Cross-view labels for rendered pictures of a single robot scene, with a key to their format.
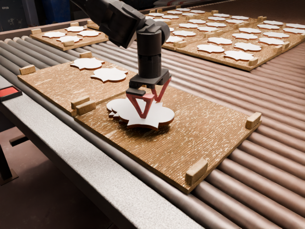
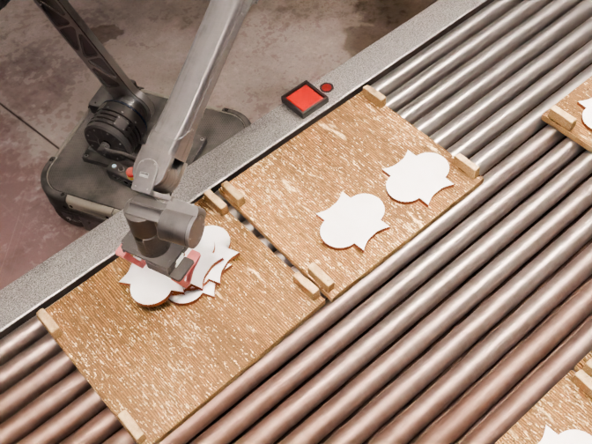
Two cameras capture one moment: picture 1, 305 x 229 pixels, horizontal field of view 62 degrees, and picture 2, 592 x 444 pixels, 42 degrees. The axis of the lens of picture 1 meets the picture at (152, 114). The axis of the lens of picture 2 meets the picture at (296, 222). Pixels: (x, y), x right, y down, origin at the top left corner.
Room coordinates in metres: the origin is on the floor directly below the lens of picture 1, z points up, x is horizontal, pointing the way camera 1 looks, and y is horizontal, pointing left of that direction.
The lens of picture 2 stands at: (0.98, -0.70, 2.17)
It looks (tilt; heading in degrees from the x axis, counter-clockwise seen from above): 54 degrees down; 101
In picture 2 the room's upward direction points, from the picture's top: 7 degrees counter-clockwise
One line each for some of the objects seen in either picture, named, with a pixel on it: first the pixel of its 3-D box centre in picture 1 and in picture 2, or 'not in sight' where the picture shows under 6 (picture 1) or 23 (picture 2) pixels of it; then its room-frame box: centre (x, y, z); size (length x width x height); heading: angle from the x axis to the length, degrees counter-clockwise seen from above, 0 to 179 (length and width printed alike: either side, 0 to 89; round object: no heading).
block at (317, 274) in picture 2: not in sight; (321, 277); (0.88, 0.03, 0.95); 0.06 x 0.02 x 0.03; 135
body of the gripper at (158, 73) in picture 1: (149, 67); (151, 238); (0.59, 0.01, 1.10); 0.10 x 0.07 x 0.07; 157
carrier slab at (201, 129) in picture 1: (165, 120); (180, 310); (0.62, -0.04, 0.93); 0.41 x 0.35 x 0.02; 47
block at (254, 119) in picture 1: (253, 120); (132, 426); (0.58, -0.27, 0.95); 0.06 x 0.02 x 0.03; 137
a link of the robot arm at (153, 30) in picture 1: (150, 41); (147, 218); (0.60, 0.01, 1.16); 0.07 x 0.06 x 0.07; 164
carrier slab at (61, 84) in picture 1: (84, 79); (350, 186); (0.92, 0.26, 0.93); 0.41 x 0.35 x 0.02; 45
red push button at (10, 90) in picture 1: (7, 93); (305, 99); (0.80, 0.51, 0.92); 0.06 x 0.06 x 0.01; 46
